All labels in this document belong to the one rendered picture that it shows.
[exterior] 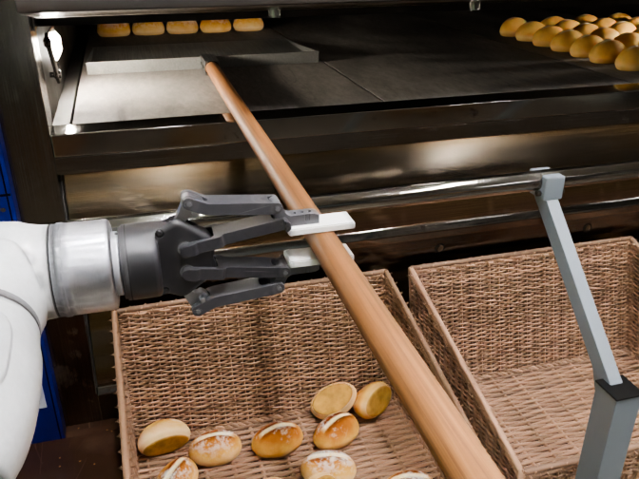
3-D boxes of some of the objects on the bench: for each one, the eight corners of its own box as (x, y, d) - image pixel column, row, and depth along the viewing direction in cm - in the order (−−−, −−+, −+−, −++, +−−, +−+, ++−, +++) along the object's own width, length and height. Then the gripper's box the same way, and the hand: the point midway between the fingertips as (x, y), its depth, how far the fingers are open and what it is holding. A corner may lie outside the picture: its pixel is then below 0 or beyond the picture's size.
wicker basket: (396, 371, 149) (402, 262, 137) (609, 333, 163) (631, 232, 150) (506, 548, 107) (531, 414, 95) (782, 477, 120) (833, 353, 108)
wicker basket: (125, 422, 134) (106, 305, 122) (383, 372, 148) (389, 264, 136) (138, 649, 92) (110, 507, 80) (495, 549, 107) (518, 415, 95)
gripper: (107, 173, 64) (340, 153, 70) (127, 313, 71) (338, 284, 77) (106, 201, 57) (364, 177, 63) (129, 353, 64) (359, 317, 70)
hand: (319, 239), depth 69 cm, fingers closed on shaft, 3 cm apart
